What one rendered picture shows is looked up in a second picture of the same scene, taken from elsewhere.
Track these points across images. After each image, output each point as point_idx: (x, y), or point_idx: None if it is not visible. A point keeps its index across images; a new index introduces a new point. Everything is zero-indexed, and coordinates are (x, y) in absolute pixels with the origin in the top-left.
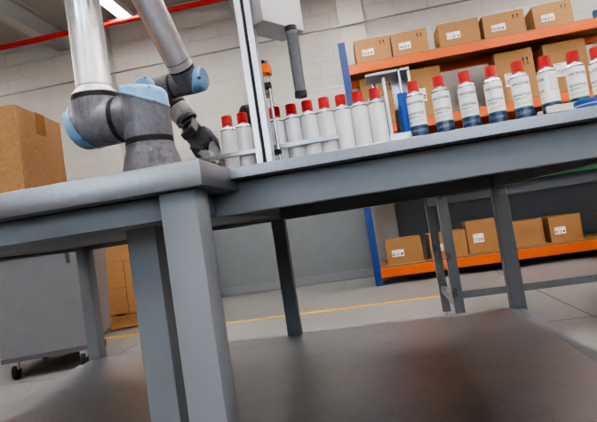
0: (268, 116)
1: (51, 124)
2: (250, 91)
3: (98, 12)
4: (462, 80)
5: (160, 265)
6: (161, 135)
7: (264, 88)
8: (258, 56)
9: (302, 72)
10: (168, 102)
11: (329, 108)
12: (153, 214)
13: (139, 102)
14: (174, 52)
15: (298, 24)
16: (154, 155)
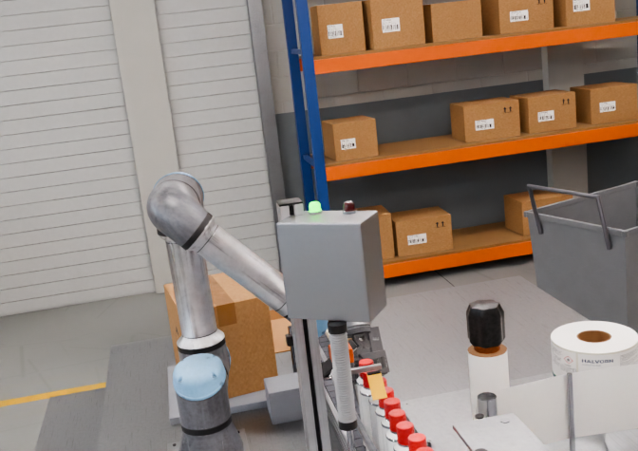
0: (324, 428)
1: (248, 305)
2: (300, 393)
3: (184, 264)
4: None
5: None
6: (191, 431)
7: (318, 391)
8: (302, 352)
9: (344, 396)
10: (205, 394)
11: (402, 449)
12: None
13: (176, 393)
14: (263, 301)
15: (358, 314)
16: (186, 447)
